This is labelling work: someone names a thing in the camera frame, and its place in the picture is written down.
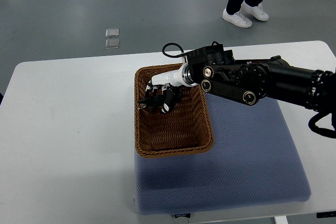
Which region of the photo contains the white sneaker right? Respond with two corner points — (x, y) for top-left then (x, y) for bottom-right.
(241, 1), (269, 22)

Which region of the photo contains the blue-grey foam cushion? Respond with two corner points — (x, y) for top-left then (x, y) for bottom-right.
(135, 94), (311, 215)

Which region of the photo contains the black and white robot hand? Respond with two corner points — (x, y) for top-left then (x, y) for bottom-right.
(145, 63), (194, 98)

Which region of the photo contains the white sneaker left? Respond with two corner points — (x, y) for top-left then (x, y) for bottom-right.
(222, 9), (252, 28)

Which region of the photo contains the brown wicker basket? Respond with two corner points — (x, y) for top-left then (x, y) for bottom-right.
(134, 63), (214, 158)

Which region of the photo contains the white sneaker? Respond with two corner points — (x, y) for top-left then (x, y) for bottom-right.
(241, 1), (269, 22)
(222, 9), (252, 28)

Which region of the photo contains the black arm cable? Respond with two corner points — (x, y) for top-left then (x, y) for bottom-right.
(162, 42), (188, 63)

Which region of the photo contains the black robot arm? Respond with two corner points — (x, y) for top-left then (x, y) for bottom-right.
(185, 42), (335, 113)

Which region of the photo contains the lower metal floor plate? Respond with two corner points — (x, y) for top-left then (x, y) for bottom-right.
(106, 38), (120, 49)

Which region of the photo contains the upper metal floor plate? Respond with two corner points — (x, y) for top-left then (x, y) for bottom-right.
(106, 28), (119, 38)

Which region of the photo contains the metal floor plate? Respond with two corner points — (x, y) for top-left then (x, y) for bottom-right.
(106, 28), (119, 38)
(106, 38), (120, 49)

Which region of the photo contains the dark toy crocodile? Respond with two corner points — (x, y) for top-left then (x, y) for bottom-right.
(137, 90), (182, 113)

